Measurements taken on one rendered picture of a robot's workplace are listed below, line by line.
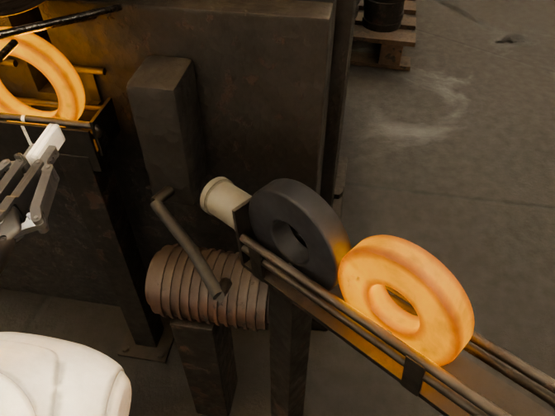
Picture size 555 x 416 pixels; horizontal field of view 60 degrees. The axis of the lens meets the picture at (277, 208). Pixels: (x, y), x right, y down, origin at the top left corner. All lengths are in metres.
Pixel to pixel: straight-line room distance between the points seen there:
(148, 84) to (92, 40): 0.16
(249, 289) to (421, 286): 0.37
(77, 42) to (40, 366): 0.56
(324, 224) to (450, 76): 1.97
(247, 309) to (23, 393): 0.42
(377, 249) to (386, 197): 1.22
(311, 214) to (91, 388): 0.28
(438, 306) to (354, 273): 0.10
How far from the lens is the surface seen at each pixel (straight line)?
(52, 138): 0.75
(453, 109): 2.23
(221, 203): 0.68
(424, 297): 0.50
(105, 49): 0.86
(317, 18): 0.74
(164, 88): 0.73
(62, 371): 0.48
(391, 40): 2.38
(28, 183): 0.69
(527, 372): 0.56
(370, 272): 0.52
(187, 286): 0.81
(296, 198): 0.55
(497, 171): 1.96
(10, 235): 0.65
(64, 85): 0.84
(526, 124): 2.26
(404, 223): 1.64
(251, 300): 0.79
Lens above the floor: 1.17
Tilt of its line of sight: 45 degrees down
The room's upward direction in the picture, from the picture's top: straight up
